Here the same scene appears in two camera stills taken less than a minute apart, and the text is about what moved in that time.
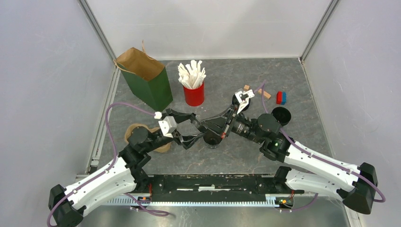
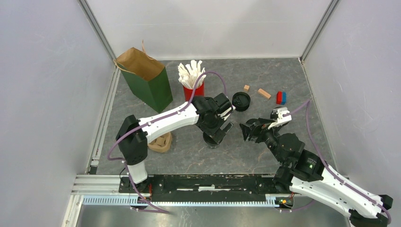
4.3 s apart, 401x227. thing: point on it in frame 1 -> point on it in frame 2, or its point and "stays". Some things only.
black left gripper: (186, 140) -> (216, 133)
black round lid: (235, 101) stays
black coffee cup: (212, 140) stays
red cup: (195, 97) stays
